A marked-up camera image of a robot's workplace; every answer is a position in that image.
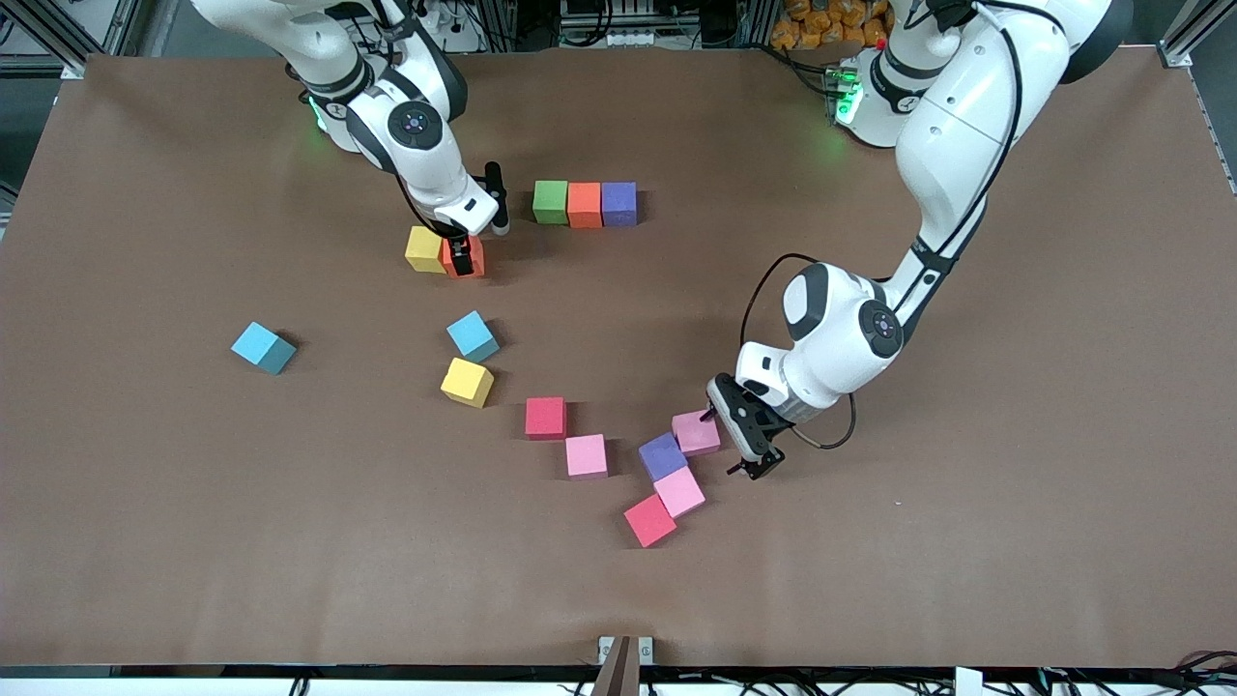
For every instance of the orange foam block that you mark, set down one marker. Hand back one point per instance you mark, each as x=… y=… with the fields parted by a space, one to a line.
x=480 y=259
x=585 y=204

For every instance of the pink foam block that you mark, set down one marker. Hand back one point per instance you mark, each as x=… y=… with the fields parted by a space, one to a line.
x=586 y=454
x=696 y=435
x=679 y=492

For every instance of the green foam block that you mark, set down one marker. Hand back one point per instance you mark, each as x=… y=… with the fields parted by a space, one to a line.
x=551 y=201

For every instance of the purple foam block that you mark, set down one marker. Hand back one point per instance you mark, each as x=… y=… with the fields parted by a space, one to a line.
x=662 y=456
x=618 y=202

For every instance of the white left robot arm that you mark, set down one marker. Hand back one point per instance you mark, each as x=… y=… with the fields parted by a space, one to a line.
x=957 y=145

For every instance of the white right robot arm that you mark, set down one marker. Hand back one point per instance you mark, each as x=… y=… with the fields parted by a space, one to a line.
x=329 y=48

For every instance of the yellow foam block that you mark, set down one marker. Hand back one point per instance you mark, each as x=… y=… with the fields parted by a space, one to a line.
x=466 y=380
x=423 y=246

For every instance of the blue foam block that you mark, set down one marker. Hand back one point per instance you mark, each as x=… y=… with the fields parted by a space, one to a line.
x=471 y=333
x=257 y=343

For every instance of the red foam block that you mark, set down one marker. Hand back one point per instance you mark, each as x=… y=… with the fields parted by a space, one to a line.
x=545 y=417
x=649 y=521

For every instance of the white power strip with plugs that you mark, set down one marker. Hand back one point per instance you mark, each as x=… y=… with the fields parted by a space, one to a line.
x=472 y=39

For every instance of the small white tag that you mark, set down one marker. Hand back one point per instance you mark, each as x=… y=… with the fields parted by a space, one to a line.
x=968 y=682

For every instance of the pile of orange snack bags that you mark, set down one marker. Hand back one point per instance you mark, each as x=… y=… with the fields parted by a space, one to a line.
x=812 y=24

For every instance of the grey metal mount bracket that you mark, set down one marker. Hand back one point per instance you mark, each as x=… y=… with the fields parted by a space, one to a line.
x=647 y=650

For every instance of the brown camera mast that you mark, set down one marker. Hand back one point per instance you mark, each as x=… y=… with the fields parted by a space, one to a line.
x=618 y=679

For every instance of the aluminium frame post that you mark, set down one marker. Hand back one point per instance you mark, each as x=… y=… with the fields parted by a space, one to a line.
x=121 y=24
x=1193 y=34

